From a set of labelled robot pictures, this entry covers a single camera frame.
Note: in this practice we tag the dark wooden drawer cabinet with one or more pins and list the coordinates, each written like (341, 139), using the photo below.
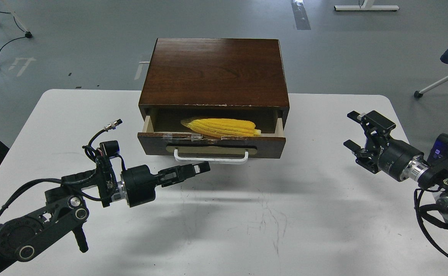
(216, 72)

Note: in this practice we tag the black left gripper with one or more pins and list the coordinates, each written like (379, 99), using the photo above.
(139, 183)

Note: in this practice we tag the yellow corn cob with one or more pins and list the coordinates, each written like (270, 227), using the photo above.
(219, 127)

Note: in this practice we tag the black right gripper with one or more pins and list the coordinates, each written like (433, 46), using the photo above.
(395, 155)

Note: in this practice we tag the white table base foot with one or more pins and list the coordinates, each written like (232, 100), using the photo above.
(366, 5)

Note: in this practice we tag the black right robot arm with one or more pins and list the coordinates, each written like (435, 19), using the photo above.
(431, 196)

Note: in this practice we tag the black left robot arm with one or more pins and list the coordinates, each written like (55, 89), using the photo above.
(65, 210)

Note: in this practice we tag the wooden drawer with white handle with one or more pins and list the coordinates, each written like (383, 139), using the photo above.
(163, 133)

